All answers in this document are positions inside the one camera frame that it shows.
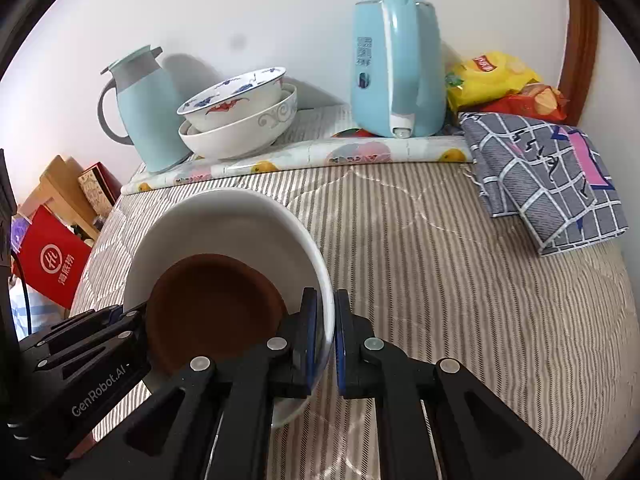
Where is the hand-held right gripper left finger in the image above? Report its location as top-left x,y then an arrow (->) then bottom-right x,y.
62,287 -> 321,480

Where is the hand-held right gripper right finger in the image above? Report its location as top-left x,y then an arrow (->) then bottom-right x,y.
334,289 -> 586,480

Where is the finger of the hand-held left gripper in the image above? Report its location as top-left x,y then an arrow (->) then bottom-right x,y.
32,327 -> 153,381
47,304 -> 148,348

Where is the small brown dish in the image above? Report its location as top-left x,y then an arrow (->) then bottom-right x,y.
146,254 -> 288,376

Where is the plain white bowl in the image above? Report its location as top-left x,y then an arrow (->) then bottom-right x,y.
123,187 -> 336,429

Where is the light blue checked cloth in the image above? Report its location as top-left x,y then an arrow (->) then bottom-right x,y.
11,280 -> 68,341

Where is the red paper bag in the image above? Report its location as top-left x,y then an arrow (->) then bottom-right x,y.
19,204 -> 93,311

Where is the striped quilted table cover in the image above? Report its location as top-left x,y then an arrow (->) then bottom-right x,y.
67,162 -> 640,480

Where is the brown patterned box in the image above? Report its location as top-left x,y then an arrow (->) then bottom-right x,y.
77,161 -> 123,221

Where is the floral folded oilcloth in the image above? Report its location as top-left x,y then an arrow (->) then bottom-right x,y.
120,105 -> 476,196

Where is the mint thermos jug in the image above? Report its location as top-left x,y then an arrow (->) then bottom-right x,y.
97,45 -> 193,173

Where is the white bowl with grey scrolls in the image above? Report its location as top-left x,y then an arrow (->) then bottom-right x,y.
178,83 -> 298,161

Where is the white bowl with blue pattern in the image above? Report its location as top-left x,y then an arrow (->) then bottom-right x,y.
176,66 -> 287,133

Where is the grey checked folded cloth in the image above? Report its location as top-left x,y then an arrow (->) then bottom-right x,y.
459,111 -> 629,257

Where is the light blue electric kettle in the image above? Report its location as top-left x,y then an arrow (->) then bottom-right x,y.
350,0 -> 447,139

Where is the yellow chips bag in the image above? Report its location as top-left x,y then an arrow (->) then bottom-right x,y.
445,51 -> 543,111

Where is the red chips bag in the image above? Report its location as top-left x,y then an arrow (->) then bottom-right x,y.
480,82 -> 568,122

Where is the black cable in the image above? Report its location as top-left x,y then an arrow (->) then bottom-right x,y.
10,254 -> 32,333

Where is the brown wooden door frame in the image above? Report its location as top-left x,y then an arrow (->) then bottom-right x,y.
557,0 -> 600,128

